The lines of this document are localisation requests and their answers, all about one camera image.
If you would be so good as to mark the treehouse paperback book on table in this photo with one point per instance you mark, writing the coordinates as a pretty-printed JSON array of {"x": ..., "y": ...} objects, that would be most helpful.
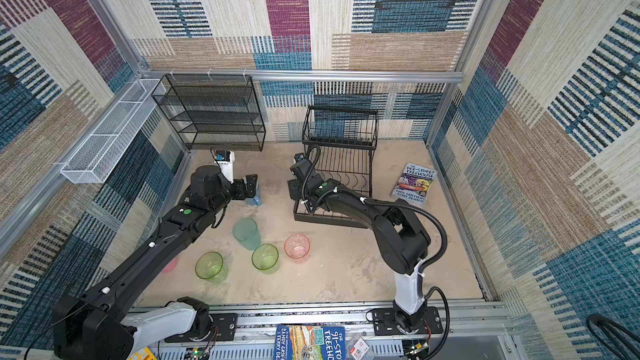
[{"x": 414, "y": 183}]

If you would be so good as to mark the teal translucent plastic cup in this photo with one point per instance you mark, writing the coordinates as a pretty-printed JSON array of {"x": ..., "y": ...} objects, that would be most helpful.
[{"x": 246, "y": 232}]

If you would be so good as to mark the white wire wall basket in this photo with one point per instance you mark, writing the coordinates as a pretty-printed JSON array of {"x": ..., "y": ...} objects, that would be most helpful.
[{"x": 101, "y": 151}]

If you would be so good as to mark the pink translucent plastic cup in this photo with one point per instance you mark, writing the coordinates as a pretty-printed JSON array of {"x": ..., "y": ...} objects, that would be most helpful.
[{"x": 297, "y": 247}]

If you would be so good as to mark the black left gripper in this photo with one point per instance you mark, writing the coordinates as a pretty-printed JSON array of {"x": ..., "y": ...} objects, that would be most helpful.
[{"x": 251, "y": 186}]

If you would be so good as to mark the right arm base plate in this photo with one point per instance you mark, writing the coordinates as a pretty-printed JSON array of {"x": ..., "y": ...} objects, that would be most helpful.
[{"x": 384, "y": 322}]

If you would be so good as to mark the yellow perforated tray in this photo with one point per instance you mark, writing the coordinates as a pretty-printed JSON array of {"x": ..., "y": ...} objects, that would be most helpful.
[{"x": 143, "y": 354}]

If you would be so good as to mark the treehouse book at front edge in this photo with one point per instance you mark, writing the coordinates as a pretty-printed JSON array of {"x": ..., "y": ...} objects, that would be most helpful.
[{"x": 303, "y": 342}]

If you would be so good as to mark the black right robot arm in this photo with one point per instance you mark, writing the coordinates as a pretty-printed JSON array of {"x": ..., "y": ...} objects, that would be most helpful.
[{"x": 409, "y": 239}]

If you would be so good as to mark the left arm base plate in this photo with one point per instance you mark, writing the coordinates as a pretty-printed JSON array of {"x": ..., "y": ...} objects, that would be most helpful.
[{"x": 214, "y": 327}]

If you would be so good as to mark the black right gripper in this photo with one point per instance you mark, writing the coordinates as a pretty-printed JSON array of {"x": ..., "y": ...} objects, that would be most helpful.
[{"x": 295, "y": 188}]

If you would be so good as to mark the opaque pink plastic cup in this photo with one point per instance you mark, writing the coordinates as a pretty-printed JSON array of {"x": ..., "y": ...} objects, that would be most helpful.
[{"x": 170, "y": 266}]

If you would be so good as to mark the black wire dish rack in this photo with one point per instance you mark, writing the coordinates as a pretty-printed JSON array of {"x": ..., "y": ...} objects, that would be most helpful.
[{"x": 347, "y": 138}]

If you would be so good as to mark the black mesh shelf unit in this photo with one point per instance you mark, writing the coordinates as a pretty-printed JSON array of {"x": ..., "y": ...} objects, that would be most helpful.
[{"x": 212, "y": 111}]

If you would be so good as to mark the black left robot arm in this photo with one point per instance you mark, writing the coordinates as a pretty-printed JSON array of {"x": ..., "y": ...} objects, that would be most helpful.
[{"x": 98, "y": 326}]

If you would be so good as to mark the small clear packet with label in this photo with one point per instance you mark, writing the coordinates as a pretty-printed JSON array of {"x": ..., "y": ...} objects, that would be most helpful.
[{"x": 358, "y": 349}]

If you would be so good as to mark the blue white ceramic mug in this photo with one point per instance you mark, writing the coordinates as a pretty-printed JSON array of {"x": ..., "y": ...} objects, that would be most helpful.
[{"x": 256, "y": 199}]

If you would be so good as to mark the green plastic cup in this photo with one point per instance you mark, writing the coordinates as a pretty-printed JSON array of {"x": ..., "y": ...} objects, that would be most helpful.
[
  {"x": 211, "y": 267},
  {"x": 265, "y": 258}
]

